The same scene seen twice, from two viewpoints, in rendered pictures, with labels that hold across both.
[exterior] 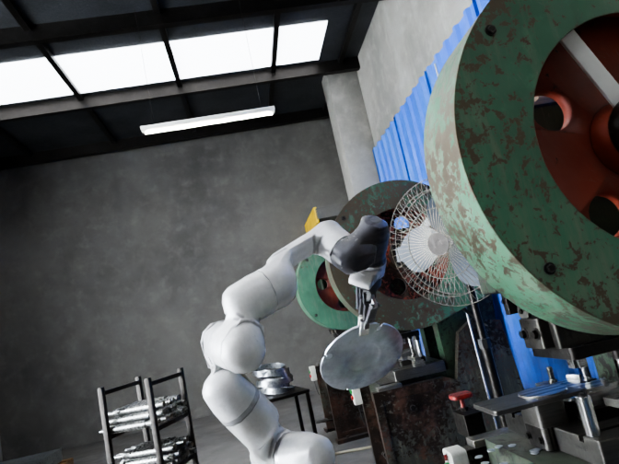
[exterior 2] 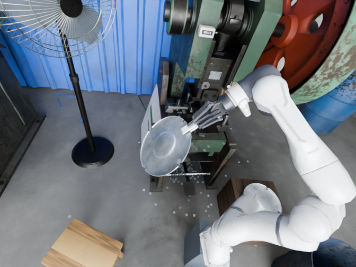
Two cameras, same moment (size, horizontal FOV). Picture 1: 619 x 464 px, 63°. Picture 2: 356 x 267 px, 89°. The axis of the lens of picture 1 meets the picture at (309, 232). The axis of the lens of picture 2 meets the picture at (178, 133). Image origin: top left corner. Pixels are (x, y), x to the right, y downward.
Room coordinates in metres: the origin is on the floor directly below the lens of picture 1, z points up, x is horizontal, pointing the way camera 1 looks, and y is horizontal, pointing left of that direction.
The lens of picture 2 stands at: (1.75, 0.44, 1.58)
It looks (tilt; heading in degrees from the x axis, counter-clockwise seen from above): 46 degrees down; 260
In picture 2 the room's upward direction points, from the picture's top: 15 degrees clockwise
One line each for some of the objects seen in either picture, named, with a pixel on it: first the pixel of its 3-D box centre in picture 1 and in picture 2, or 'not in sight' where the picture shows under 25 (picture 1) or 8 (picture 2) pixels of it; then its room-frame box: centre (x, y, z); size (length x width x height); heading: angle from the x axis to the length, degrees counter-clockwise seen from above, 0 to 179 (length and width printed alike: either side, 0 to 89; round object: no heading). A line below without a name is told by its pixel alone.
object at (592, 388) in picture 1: (586, 390); (198, 106); (1.45, -0.64, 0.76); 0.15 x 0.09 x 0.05; 8
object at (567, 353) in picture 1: (578, 351); (202, 94); (1.45, -0.65, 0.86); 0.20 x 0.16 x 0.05; 8
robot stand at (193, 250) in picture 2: not in sight; (204, 246); (1.33, 0.16, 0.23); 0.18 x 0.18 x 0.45; 87
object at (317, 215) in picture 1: (339, 216); not in sight; (7.46, -0.49, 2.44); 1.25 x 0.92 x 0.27; 8
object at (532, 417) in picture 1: (532, 420); (202, 126); (1.43, -0.47, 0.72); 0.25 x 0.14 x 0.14; 98
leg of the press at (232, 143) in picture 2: not in sight; (214, 123); (1.21, -0.82, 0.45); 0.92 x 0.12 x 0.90; 98
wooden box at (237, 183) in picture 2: not in sight; (249, 212); (0.91, -0.11, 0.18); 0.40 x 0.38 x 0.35; 91
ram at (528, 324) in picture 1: (544, 291); (212, 75); (1.45, -0.60, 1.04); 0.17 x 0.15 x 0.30; 98
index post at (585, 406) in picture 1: (587, 413); (225, 118); (1.26, -0.54, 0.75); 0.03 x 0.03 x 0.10; 8
